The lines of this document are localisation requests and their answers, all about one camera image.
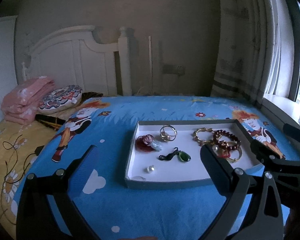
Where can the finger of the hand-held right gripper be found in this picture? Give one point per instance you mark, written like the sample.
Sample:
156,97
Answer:
296,133
267,155

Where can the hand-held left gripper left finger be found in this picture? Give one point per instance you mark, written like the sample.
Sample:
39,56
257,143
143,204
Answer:
88,167

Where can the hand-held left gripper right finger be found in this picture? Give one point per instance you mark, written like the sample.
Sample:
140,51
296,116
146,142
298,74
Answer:
211,165

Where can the grey jewelry tray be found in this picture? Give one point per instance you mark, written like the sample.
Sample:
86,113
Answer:
190,172

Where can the silver linked rings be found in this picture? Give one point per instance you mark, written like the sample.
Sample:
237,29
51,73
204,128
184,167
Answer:
168,138

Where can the white pearl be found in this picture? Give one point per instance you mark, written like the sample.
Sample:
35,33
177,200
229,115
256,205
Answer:
149,169

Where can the pink striped ornament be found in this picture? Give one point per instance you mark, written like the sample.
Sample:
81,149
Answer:
148,138

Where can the plain gold bangle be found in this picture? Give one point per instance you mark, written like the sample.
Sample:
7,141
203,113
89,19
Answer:
236,158

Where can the white windowsill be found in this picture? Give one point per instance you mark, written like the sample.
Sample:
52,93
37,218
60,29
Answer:
285,107

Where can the small clear bead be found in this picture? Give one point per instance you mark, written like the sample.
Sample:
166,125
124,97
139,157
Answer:
140,178

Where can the red fabric flower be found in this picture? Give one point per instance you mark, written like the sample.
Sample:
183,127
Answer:
142,147

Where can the dark striped folded cloth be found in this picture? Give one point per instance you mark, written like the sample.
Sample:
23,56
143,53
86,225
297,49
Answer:
50,121

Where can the blue cartoon printed bedsheet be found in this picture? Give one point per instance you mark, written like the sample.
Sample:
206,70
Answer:
152,205

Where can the round patterned pillow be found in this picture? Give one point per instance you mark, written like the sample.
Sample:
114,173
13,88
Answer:
60,98

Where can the yellow floral bedsheet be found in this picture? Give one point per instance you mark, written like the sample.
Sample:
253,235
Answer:
5,140

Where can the folded pink blanket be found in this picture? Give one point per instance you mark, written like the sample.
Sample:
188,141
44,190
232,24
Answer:
22,100

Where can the grey striped curtain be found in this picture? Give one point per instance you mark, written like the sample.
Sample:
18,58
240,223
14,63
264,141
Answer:
240,42

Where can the white bed headboard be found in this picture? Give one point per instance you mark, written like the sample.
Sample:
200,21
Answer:
72,60

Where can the white wardrobe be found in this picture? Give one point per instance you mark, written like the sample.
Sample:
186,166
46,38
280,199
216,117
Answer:
2,67

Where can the wall socket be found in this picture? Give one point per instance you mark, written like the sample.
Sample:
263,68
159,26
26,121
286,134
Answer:
173,69

